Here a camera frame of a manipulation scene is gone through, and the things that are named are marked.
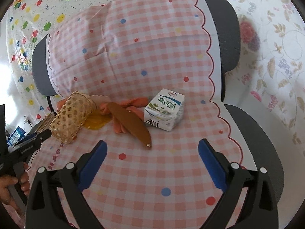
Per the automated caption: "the person's left hand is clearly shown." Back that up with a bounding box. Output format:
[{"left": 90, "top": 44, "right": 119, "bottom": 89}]
[{"left": 1, "top": 162, "right": 30, "bottom": 210}]

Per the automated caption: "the blue plastic basket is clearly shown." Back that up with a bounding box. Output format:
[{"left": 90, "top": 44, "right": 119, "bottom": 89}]
[{"left": 7, "top": 126, "right": 25, "bottom": 146}]

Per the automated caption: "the wooden book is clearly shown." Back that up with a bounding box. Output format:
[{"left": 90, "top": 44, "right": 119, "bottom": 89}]
[{"left": 34, "top": 112, "right": 57, "bottom": 134}]

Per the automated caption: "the grey office chair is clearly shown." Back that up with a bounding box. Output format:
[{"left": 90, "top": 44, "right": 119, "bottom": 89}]
[{"left": 31, "top": 0, "right": 285, "bottom": 203}]

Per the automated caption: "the woven bamboo basket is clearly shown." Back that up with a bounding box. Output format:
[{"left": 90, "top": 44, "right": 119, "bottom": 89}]
[{"left": 49, "top": 92, "right": 97, "bottom": 144}]

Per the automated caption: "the yellow transparent plastic piece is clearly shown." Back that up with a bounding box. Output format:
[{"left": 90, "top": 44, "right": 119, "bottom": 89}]
[{"left": 83, "top": 113, "right": 112, "bottom": 130}]

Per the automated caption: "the floral pattern sheet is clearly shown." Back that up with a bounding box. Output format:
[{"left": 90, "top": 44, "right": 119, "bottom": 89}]
[{"left": 228, "top": 0, "right": 304, "bottom": 150}]

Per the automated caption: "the white milk carton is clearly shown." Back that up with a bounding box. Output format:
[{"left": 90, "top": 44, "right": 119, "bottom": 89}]
[{"left": 144, "top": 88, "right": 185, "bottom": 132}]

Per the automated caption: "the polka dot balloon sheet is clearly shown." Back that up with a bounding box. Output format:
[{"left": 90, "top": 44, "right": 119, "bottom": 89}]
[{"left": 6, "top": 0, "right": 112, "bottom": 122}]

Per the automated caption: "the pink checkered cloth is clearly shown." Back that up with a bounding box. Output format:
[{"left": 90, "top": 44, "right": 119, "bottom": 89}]
[{"left": 28, "top": 0, "right": 243, "bottom": 228}]

